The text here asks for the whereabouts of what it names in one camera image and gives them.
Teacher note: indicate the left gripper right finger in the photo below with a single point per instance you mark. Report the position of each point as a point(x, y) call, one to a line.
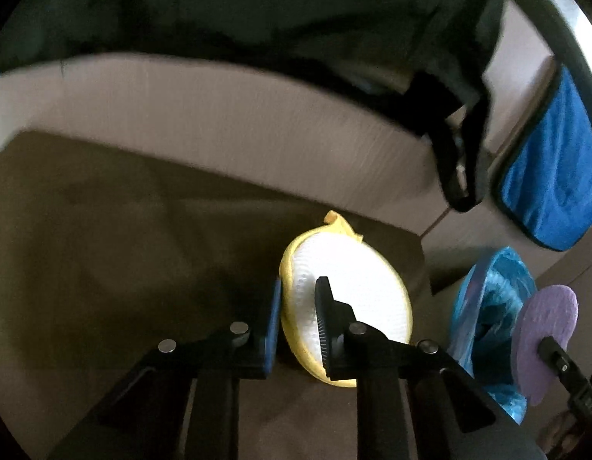
point(413, 402)

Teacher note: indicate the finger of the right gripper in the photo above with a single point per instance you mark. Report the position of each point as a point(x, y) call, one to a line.
point(569, 375)

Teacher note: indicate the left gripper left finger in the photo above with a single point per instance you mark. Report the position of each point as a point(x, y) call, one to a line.
point(181, 399)

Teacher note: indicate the purple round pad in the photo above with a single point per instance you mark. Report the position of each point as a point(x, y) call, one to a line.
point(545, 324)

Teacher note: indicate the yellow pomelo peel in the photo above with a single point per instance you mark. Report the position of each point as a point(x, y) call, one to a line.
point(359, 276)

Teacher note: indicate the blue lined trash bin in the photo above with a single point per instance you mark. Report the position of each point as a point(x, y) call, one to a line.
point(484, 316)

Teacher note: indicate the person right hand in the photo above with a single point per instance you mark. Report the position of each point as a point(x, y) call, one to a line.
point(557, 434)

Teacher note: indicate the blue towel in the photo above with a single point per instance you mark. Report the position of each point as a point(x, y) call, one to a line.
point(544, 183)

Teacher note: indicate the black bag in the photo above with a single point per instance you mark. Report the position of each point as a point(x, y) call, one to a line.
point(419, 63)

